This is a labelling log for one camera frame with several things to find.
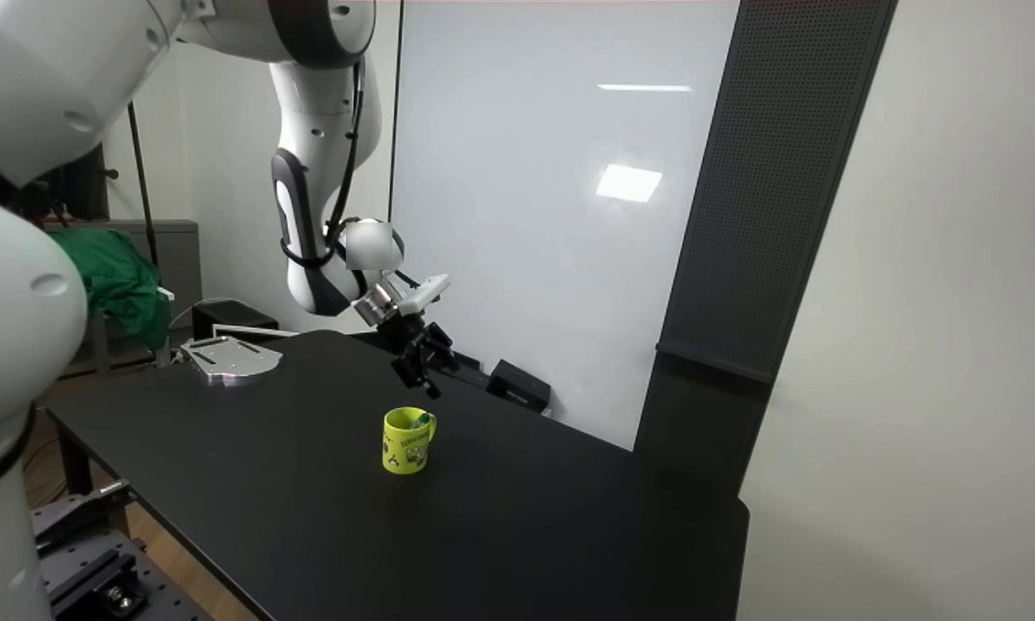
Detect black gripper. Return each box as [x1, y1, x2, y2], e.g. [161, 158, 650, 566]
[357, 297, 454, 403]

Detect yellow-green cup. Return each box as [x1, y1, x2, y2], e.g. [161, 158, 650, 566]
[376, 399, 441, 478]

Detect small black box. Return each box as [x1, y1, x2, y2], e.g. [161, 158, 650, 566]
[483, 357, 556, 416]

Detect large whiteboard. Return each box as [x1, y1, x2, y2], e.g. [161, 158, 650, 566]
[387, 0, 740, 453]

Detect green cloth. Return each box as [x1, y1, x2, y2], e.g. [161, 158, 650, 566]
[49, 225, 179, 348]

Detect black pillar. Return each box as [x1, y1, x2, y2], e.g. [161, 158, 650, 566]
[632, 0, 904, 499]

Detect black perforated robot table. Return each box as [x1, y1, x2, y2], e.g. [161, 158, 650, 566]
[32, 478, 216, 621]

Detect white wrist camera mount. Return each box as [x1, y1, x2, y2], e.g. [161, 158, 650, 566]
[378, 268, 452, 314]

